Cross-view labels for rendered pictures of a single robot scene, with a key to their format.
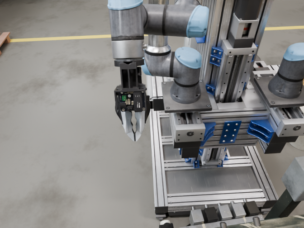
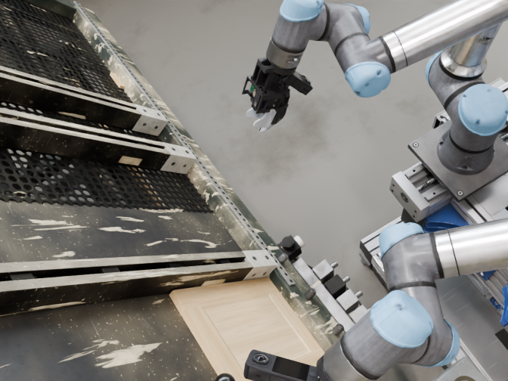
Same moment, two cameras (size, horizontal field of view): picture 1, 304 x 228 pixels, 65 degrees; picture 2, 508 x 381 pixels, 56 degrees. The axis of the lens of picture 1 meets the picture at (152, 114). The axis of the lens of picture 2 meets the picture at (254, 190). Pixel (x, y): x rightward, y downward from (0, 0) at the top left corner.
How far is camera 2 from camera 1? 0.81 m
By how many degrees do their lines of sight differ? 47
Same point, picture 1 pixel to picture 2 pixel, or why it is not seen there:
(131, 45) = (275, 51)
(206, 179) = (455, 292)
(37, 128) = (385, 26)
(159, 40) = (457, 54)
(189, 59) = (468, 110)
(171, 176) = not seen: hidden behind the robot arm
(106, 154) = (410, 135)
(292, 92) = not seen: outside the picture
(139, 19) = (292, 33)
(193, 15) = (354, 68)
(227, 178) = (481, 325)
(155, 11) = (338, 33)
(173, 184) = not seen: hidden behind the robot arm
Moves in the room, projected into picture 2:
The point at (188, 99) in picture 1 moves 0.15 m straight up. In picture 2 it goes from (446, 161) to (457, 131)
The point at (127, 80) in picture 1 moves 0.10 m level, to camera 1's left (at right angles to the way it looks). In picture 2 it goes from (264, 76) to (243, 48)
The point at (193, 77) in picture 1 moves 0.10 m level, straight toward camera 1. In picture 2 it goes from (465, 139) to (428, 151)
